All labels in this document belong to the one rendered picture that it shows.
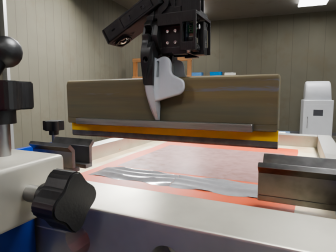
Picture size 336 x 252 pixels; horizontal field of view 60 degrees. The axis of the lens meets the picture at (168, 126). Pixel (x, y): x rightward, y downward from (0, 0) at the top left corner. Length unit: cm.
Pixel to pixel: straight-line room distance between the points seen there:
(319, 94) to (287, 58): 188
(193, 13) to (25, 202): 31
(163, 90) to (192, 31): 9
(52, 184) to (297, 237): 13
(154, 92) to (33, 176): 27
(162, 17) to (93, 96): 18
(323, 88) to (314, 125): 86
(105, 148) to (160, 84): 39
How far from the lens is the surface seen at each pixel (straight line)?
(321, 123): 739
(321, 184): 40
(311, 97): 741
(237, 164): 70
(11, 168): 18
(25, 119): 502
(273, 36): 901
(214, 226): 18
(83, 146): 58
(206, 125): 41
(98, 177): 59
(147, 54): 42
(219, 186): 51
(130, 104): 47
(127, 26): 48
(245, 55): 897
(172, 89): 42
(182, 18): 42
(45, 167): 20
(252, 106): 40
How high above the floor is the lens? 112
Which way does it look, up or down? 6 degrees down
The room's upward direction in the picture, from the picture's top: straight up
